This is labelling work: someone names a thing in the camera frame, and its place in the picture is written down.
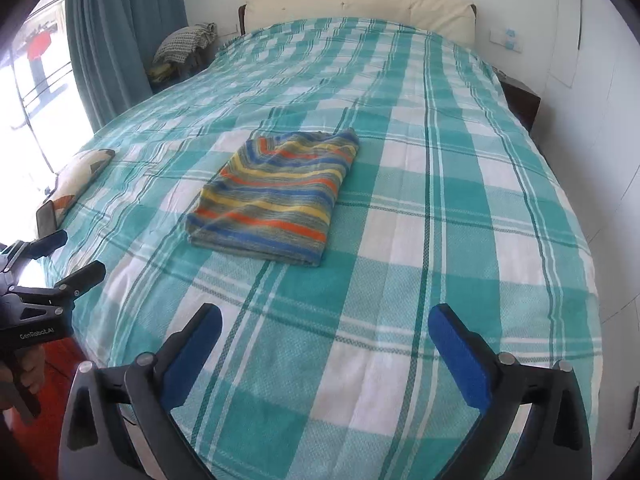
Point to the black smartphone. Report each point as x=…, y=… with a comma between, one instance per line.
x=46, y=219

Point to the white wall socket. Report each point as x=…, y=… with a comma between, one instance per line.
x=507, y=40

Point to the person's left hand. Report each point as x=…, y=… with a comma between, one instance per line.
x=35, y=367

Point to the black window railing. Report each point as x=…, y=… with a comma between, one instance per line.
x=45, y=80

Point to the dark wooden nightstand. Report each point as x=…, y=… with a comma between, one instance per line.
x=520, y=97

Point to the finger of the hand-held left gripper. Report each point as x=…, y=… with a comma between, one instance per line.
x=47, y=241
x=87, y=276

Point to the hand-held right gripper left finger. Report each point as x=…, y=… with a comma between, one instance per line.
x=192, y=360

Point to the cream patterned cushion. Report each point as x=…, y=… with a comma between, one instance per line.
x=82, y=170

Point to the teal plaid bed blanket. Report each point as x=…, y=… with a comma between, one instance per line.
x=400, y=210

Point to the teal curtain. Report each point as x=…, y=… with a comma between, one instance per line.
x=115, y=35

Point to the pile of folded clothes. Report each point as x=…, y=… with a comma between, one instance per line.
x=182, y=45

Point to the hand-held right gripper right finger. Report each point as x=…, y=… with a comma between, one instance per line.
x=460, y=355

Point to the red hanging cloth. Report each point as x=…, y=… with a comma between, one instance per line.
x=39, y=46

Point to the orange fuzzy rug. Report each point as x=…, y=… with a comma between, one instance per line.
x=57, y=360

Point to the multicolour striped knit garment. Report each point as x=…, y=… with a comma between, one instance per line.
x=275, y=195

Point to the cream padded headboard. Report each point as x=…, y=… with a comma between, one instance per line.
x=350, y=5

